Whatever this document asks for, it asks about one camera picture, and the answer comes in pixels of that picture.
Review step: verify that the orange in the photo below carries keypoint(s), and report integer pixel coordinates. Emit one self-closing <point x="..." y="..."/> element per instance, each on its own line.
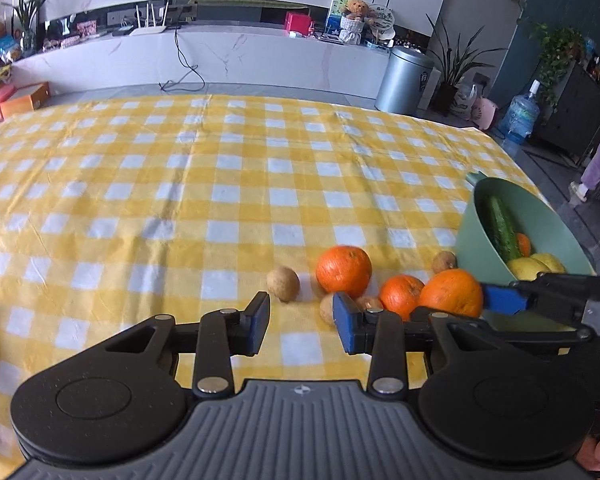
<point x="523" y="244"/>
<point x="452" y="292"/>
<point x="401" y="296"/>
<point x="344" y="270"/>

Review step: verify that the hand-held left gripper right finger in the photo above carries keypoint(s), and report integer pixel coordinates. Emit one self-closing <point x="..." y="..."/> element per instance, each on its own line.
<point x="345" y="327"/>

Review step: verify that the green cucumber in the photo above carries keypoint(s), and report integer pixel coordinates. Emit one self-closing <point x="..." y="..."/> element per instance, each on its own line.
<point x="502" y="227"/>

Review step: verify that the brown teddy bear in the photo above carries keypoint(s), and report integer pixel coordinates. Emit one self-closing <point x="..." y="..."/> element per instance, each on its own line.
<point x="356" y="8"/>

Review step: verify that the brown longan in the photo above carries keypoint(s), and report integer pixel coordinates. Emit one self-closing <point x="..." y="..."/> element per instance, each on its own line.
<point x="327" y="308"/>
<point x="444" y="261"/>
<point x="283" y="283"/>

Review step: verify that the yellow lemons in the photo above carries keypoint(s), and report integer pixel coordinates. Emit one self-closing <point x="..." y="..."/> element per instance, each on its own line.
<point x="527" y="268"/>

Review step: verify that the silver-blue trash can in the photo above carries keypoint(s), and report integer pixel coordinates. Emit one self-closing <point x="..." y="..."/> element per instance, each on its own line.
<point x="402" y="85"/>

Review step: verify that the green plastic colander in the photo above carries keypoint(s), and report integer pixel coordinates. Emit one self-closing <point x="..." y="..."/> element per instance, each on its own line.
<point x="472" y="240"/>

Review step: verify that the white router with antennas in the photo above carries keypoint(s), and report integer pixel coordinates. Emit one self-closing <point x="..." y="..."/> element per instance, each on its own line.
<point x="149" y="30"/>

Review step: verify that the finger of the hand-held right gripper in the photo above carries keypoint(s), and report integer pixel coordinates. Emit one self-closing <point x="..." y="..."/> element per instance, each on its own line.
<point x="502" y="300"/>
<point x="575" y="334"/>

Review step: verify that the yellow checkered tablecloth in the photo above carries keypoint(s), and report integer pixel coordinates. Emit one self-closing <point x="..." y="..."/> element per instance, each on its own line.
<point x="180" y="185"/>

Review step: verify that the blue snack bag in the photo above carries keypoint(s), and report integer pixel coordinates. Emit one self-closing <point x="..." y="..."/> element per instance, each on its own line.
<point x="7" y="50"/>

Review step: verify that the small pink fan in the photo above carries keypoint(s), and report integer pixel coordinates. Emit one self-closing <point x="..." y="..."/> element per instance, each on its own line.
<point x="484" y="112"/>

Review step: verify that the blue-green picture card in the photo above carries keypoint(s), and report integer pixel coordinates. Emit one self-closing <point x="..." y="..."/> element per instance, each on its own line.
<point x="336" y="10"/>

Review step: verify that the white plastic bag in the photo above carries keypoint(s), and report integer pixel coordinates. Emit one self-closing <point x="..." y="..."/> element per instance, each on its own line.
<point x="461" y="104"/>

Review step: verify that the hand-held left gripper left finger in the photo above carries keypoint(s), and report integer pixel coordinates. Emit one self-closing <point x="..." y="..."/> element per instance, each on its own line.
<point x="260" y="322"/>

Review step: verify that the green plant in glass vase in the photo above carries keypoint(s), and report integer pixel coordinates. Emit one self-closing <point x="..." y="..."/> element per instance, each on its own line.
<point x="27" y="10"/>

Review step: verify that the long-leaf plant in black pot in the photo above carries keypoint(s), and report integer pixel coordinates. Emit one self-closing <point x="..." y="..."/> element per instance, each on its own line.
<point x="445" y="97"/>

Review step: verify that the green climbing plant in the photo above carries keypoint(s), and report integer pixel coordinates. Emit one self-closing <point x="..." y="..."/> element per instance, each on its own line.
<point x="560" y="50"/>

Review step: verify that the round printed hand fan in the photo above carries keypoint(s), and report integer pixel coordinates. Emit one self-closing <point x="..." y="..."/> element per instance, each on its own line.
<point x="382" y="17"/>

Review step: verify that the blue water jug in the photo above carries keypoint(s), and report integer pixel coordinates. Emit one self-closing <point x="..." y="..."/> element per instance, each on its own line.
<point x="517" y="120"/>

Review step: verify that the white marble media cabinet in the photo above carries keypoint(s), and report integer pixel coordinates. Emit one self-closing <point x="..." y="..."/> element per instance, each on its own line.
<point x="260" y="60"/>

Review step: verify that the orange cardboard box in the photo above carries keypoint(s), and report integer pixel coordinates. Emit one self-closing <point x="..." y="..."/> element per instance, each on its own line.
<point x="25" y="100"/>

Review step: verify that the pink photo frame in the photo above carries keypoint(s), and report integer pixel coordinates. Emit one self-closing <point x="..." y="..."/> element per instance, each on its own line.
<point x="86" y="27"/>

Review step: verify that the red box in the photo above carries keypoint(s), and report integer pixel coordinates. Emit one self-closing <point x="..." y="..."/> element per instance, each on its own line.
<point x="298" y="23"/>

